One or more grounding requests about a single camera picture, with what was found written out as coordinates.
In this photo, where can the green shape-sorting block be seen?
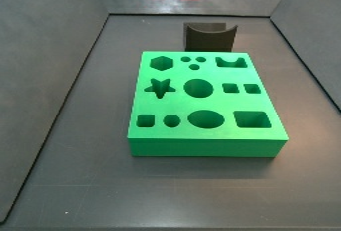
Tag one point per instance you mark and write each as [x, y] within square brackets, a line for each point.
[201, 105]

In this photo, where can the black curved holder stand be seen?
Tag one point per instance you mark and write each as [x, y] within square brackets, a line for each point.
[207, 37]

